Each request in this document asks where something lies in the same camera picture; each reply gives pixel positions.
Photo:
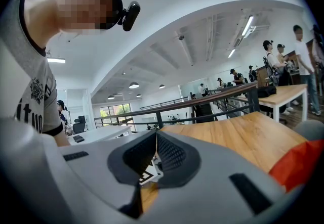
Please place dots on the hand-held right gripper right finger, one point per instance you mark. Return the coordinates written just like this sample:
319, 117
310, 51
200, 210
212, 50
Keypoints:
215, 180

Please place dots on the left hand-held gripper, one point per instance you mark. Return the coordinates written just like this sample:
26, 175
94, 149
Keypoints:
148, 176

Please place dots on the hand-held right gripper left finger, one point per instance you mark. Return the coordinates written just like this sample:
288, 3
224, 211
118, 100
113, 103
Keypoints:
101, 167

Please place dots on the person's left forearm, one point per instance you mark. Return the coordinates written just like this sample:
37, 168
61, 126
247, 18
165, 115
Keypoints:
62, 139

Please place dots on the small black device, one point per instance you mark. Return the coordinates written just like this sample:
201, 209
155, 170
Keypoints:
78, 138

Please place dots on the black office chair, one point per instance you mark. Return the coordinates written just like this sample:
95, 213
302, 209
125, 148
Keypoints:
79, 124

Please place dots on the window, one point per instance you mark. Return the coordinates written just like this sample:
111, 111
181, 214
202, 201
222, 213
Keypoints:
115, 111

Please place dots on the black railing with wooden handrail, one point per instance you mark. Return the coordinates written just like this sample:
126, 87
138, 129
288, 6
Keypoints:
202, 101

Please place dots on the white bucket with orange liner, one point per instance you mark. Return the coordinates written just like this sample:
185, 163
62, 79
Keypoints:
301, 162

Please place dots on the black bag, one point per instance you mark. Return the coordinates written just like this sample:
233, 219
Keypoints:
267, 91

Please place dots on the grey chair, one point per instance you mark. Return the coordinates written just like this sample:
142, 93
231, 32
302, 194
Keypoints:
310, 129

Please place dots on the wooden table with white legs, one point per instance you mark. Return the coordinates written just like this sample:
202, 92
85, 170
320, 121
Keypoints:
283, 94

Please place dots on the grey printed t-shirt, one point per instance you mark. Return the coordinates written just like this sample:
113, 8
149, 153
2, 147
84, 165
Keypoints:
27, 79

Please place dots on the ceiling strip light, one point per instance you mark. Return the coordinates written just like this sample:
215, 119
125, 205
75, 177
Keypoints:
247, 25
56, 60
231, 53

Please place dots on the ceiling dome fixture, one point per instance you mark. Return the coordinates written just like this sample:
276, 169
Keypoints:
181, 37

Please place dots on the person's head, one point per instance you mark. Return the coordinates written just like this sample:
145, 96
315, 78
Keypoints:
43, 15

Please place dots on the black head camera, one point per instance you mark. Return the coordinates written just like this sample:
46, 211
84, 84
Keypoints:
131, 15

